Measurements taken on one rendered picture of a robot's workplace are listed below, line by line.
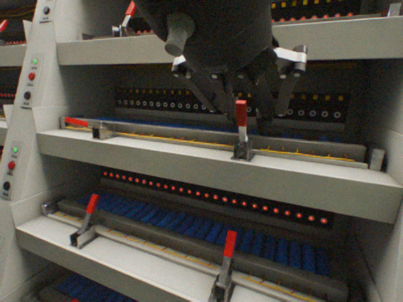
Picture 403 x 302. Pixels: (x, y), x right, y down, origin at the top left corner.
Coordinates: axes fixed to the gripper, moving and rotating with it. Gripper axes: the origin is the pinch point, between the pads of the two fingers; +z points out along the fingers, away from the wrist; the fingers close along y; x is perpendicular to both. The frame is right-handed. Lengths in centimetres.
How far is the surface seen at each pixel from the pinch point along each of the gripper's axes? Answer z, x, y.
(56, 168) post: 5.1, -13.5, -42.7
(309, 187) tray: -1.1, -9.0, 8.9
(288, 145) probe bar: 3.0, -2.6, 5.8
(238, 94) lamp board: 10.5, 9.8, -5.5
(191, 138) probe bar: 2.9, -3.3, -10.3
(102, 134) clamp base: -1.5, -5.8, -25.7
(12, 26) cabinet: 11, 37, -103
